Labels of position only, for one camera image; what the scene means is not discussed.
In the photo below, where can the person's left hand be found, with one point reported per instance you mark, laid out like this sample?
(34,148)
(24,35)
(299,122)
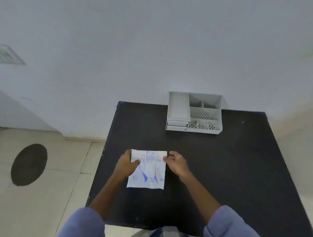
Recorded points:
(126,166)

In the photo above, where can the person's right hand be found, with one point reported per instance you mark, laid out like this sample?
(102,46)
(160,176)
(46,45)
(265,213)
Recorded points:
(178,164)

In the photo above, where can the white paper sheet blue print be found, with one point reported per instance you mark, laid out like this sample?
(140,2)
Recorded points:
(151,175)

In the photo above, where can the grey plastic desk organizer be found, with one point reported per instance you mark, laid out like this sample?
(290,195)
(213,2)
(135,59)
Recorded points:
(204,113)

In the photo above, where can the person's left forearm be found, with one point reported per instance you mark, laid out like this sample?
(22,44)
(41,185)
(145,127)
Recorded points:
(110,193)

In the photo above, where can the person's right forearm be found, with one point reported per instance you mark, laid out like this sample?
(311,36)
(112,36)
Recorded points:
(198,195)

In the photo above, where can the person's plaid shirt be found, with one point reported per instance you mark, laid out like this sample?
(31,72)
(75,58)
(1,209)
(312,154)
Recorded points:
(166,233)

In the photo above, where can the person's blue left sleeve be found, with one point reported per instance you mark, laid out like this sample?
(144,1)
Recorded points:
(83,223)

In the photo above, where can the person's blue sleeve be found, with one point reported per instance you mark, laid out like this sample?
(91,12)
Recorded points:
(83,223)
(227,224)

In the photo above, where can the person's blue right sleeve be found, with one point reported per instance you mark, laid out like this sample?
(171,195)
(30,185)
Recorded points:
(227,224)

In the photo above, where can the black round floor mat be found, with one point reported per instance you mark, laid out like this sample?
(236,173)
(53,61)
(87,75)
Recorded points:
(28,164)

